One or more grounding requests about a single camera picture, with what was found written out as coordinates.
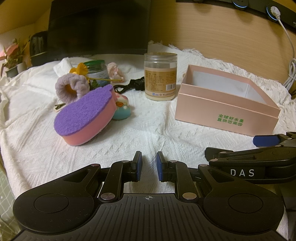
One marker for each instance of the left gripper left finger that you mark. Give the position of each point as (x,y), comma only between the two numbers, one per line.
(136,166)

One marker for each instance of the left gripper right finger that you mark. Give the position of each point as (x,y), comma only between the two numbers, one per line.
(162,167)

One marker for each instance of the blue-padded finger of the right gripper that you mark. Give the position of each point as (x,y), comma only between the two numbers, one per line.
(266,140)

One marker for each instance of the pastel squishy toy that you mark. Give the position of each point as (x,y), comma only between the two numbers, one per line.
(123,109)

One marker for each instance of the purple pink sponge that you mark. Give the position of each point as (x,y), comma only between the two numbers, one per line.
(80,121)

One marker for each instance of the lavender fluffy scrunchie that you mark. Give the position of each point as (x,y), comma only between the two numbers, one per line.
(71,87)

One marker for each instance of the yellow artificial flower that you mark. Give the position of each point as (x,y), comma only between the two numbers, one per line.
(81,69)

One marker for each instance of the pink cardboard box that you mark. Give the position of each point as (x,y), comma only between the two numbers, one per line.
(225,101)

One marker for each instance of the white textured cloth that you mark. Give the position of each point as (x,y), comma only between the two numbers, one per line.
(86,192)

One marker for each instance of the tall clear plastic jar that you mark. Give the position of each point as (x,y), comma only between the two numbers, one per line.
(160,75)

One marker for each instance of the pink hair claw clip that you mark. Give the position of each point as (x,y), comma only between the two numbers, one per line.
(115,74)

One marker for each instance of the metal hair clip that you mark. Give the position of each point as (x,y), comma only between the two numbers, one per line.
(59,106)

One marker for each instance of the green lid glass jar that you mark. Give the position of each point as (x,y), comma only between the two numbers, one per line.
(97,73)

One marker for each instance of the folded white tissue pack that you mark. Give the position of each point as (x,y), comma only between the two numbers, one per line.
(63,67)

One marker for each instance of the black power strip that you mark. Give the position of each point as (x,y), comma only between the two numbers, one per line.
(257,7)

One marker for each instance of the black monitor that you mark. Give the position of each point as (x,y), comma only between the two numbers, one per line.
(98,27)

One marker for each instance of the dark container behind plant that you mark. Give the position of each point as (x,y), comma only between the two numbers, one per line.
(38,48)

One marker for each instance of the potted pink-leaf plant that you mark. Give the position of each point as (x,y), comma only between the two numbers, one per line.
(13,54)

